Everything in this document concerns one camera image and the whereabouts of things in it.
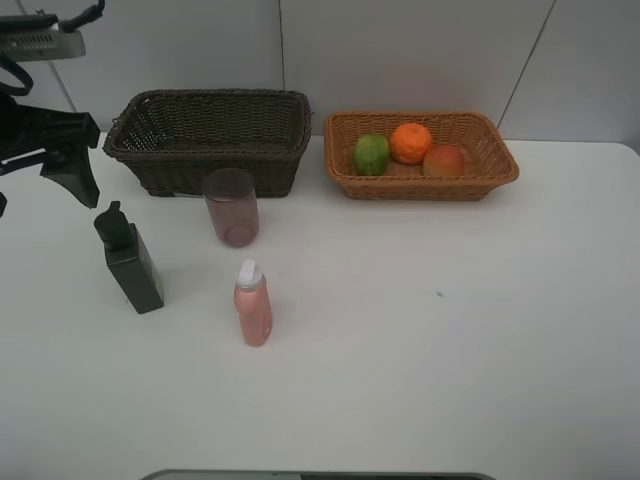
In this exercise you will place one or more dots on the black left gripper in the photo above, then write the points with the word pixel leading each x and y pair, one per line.
pixel 58 140

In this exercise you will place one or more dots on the pink bottle white cap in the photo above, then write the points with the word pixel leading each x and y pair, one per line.
pixel 252 303

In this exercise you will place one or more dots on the orange mandarin fruit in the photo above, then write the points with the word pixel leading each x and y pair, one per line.
pixel 409 143

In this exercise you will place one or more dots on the round brown bread bun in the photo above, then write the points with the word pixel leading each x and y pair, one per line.
pixel 444 161

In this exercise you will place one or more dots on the dark green pump bottle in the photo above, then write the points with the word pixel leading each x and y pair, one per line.
pixel 128 260

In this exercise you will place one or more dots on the dark brown wicker basket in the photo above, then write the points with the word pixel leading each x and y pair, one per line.
pixel 172 139

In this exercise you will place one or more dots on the translucent pink plastic cup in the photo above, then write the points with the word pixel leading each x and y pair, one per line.
pixel 232 206

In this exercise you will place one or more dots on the tan wicker basket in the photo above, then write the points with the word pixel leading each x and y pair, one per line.
pixel 488 162

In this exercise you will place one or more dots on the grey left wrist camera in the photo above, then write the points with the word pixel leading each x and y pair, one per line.
pixel 27 38

